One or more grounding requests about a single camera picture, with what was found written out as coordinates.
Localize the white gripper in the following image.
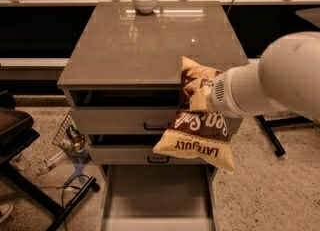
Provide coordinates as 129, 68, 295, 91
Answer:
190, 66, 254, 118

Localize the brown chip bag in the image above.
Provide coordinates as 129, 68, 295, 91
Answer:
153, 56, 235, 173

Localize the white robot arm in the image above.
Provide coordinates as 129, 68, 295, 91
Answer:
190, 32, 320, 123

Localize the grey drawer cabinet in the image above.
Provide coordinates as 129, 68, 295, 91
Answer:
56, 1, 260, 176

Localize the open bottom drawer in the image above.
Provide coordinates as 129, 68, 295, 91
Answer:
98, 164, 218, 231

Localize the black metal stand right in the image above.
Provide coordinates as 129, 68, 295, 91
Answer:
256, 115, 312, 157

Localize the clear plastic bottle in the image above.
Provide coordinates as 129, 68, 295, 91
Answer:
37, 151, 66, 175

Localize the shoe tip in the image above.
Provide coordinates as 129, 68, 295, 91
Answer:
0, 203, 13, 223

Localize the middle drawer with black handle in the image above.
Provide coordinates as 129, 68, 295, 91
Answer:
88, 145, 205, 165

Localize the drawer with black handle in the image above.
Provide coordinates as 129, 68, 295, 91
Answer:
88, 145, 205, 165
70, 107, 177, 135

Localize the top drawer with black handle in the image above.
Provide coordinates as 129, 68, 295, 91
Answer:
70, 107, 177, 135

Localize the wire mesh basket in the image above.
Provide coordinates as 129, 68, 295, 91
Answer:
52, 113, 89, 159

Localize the black cable on floor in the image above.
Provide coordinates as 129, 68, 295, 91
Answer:
34, 174, 92, 231

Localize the black table frame left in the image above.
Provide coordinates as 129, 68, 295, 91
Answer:
0, 95, 102, 231

